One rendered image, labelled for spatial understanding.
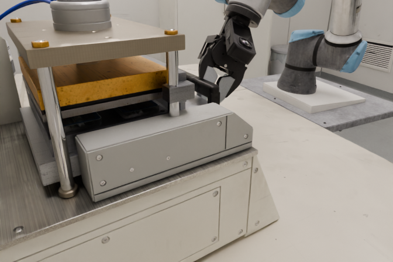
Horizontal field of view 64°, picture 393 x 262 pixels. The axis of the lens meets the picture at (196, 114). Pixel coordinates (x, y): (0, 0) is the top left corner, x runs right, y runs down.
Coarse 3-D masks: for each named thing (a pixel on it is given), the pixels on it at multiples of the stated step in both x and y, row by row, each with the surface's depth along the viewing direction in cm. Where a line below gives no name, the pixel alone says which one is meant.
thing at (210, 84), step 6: (186, 72) 60; (186, 78) 58; (192, 78) 57; (198, 78) 56; (198, 84) 55; (204, 84) 54; (210, 84) 53; (216, 84) 53; (198, 90) 55; (204, 90) 54; (210, 90) 52; (216, 90) 53; (210, 96) 53; (216, 96) 53; (210, 102) 53; (216, 102) 54
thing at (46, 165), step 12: (24, 108) 54; (180, 108) 50; (24, 120) 49; (36, 120) 49; (36, 132) 45; (36, 144) 42; (36, 156) 39; (48, 156) 39; (72, 156) 39; (48, 168) 38; (72, 168) 39; (48, 180) 38
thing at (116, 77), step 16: (80, 64) 45; (96, 64) 46; (112, 64) 46; (128, 64) 46; (144, 64) 46; (32, 80) 38; (64, 80) 38; (80, 80) 38; (96, 80) 38; (112, 80) 39; (128, 80) 40; (144, 80) 42; (160, 80) 43; (32, 96) 42; (64, 96) 37; (80, 96) 38; (96, 96) 39; (112, 96) 40; (128, 96) 41; (144, 96) 42; (160, 96) 44; (64, 112) 37; (80, 112) 38
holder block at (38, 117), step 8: (32, 104) 49; (104, 112) 45; (112, 112) 45; (160, 112) 45; (40, 120) 43; (104, 120) 43; (112, 120) 43; (120, 120) 43; (128, 120) 43; (40, 128) 45; (48, 128) 40; (88, 128) 40; (96, 128) 40; (104, 128) 41; (48, 136) 38; (72, 136) 39; (48, 144) 40; (72, 144) 39
